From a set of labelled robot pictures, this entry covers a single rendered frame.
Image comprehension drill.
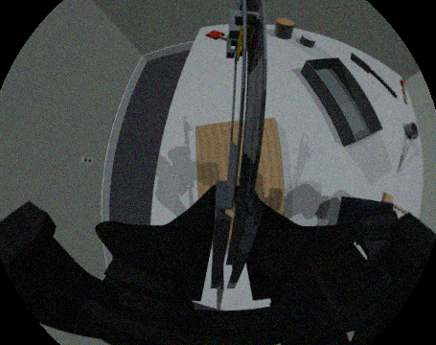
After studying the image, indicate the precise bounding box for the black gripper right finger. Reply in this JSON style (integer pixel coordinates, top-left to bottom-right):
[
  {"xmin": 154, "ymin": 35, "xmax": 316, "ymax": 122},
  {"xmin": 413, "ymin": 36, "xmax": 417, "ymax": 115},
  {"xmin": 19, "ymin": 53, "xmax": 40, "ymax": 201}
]
[{"xmin": 245, "ymin": 203, "xmax": 364, "ymax": 302}]

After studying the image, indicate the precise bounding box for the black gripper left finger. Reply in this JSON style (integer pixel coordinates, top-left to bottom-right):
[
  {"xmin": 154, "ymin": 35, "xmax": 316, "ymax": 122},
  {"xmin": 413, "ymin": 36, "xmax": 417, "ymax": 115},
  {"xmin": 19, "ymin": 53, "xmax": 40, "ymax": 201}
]
[{"xmin": 95, "ymin": 185, "xmax": 217, "ymax": 302}]

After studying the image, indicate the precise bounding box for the brown wooden board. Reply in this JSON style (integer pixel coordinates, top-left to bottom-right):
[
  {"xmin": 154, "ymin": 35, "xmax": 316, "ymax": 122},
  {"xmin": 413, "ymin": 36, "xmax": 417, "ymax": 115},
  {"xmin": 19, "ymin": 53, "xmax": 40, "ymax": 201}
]
[{"xmin": 195, "ymin": 118, "xmax": 286, "ymax": 245}]

